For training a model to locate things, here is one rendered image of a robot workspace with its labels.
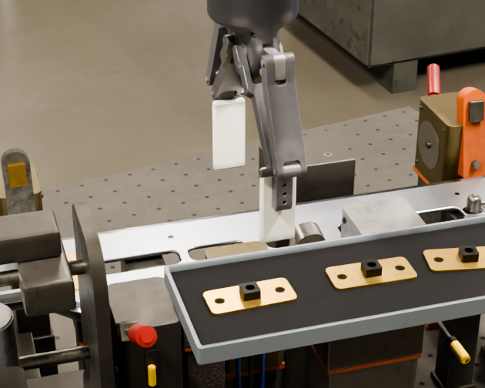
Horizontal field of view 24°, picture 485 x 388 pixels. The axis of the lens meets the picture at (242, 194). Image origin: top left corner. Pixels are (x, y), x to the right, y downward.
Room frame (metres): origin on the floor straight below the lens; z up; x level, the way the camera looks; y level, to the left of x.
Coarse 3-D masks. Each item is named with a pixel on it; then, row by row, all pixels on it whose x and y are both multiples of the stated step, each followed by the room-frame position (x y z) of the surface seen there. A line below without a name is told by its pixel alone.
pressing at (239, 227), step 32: (384, 192) 1.36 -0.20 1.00; (416, 192) 1.36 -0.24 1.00; (448, 192) 1.36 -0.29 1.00; (480, 192) 1.36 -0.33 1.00; (160, 224) 1.28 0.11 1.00; (192, 224) 1.27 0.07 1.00; (224, 224) 1.27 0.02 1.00; (256, 224) 1.27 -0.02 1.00; (320, 224) 1.27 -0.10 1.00; (128, 256) 1.19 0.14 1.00
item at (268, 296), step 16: (224, 288) 0.88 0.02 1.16; (240, 288) 0.87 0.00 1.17; (256, 288) 0.87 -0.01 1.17; (272, 288) 0.88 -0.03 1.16; (288, 288) 0.88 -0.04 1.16; (208, 304) 0.86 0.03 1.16; (224, 304) 0.86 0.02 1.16; (240, 304) 0.86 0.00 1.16; (256, 304) 0.86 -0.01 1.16; (272, 304) 0.86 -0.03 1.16
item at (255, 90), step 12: (240, 48) 0.85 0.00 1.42; (240, 60) 0.85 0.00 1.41; (240, 72) 0.85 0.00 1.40; (252, 84) 0.83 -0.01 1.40; (252, 96) 0.83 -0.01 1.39; (264, 108) 0.82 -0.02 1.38; (264, 120) 0.82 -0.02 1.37; (264, 132) 0.81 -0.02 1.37; (264, 144) 0.81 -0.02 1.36; (264, 156) 0.81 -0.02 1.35
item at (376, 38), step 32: (320, 0) 4.20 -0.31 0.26; (352, 0) 3.96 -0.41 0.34; (384, 0) 3.84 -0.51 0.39; (416, 0) 3.89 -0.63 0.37; (448, 0) 3.95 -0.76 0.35; (480, 0) 4.00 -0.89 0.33; (320, 32) 4.45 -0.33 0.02; (352, 32) 3.95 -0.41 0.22; (384, 32) 3.85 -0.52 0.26; (416, 32) 3.90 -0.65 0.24; (448, 32) 3.95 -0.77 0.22; (480, 32) 4.01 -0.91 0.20; (384, 64) 3.86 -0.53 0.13; (416, 64) 3.92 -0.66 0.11
